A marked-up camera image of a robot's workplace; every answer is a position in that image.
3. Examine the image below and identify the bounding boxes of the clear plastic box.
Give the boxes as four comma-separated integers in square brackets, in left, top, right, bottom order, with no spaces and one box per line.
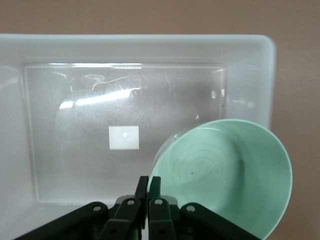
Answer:
[0,33,277,240]

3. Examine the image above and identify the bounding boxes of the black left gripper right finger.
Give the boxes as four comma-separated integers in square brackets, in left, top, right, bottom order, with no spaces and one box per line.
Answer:
[148,176,262,240]

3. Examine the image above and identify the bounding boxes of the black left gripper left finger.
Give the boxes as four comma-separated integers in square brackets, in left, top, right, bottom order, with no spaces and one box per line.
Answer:
[13,175,150,240]

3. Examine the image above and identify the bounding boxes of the white square sticker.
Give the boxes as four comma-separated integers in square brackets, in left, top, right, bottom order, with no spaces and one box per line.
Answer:
[108,125,140,151]

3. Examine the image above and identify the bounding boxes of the mint green bowl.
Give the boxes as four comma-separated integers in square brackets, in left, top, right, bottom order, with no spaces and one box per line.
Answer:
[149,118,294,240]

